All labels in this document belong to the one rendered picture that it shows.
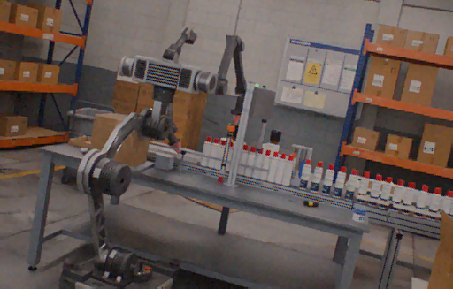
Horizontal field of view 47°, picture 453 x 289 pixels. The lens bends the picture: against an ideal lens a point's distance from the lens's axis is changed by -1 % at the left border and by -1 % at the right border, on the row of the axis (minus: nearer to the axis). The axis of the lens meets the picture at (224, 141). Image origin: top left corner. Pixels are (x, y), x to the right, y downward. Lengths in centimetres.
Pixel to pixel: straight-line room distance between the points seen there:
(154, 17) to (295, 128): 295
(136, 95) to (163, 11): 210
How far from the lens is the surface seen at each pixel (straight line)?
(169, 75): 308
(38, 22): 753
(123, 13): 920
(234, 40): 338
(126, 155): 330
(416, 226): 352
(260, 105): 335
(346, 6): 803
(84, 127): 585
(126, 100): 726
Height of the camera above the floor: 152
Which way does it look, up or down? 7 degrees down
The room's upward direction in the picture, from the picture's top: 11 degrees clockwise
